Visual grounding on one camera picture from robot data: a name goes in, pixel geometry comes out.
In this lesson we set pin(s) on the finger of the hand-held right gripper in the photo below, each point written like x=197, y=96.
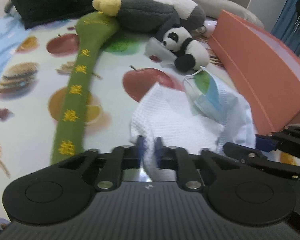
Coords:
x=265, y=142
x=242, y=152

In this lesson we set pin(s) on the white cabinet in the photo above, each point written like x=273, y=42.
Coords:
x=265, y=0

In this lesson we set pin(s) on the fruit printed mat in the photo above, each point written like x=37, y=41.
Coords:
x=32, y=120

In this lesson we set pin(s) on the pink cardboard box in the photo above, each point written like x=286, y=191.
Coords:
x=262, y=72

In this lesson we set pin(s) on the small panda plush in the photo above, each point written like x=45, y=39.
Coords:
x=187, y=47

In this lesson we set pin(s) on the blue curtain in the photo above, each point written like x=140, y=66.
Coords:
x=295, y=15

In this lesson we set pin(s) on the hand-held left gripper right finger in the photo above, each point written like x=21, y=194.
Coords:
x=158, y=147

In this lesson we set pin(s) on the grey white penguin plush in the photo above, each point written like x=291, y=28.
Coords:
x=150, y=12

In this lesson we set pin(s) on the blue face mask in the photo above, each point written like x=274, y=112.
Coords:
x=210, y=97

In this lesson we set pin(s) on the white waffle cloth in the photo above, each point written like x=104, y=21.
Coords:
x=180, y=120

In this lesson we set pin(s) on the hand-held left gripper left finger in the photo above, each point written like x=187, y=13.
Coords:
x=140, y=146

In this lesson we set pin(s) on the small white pink object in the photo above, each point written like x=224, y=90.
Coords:
x=209, y=27

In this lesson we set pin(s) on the clear printed plastic packet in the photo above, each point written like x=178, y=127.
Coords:
x=156, y=50

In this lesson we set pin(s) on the green plush stick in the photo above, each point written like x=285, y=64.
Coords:
x=77, y=87

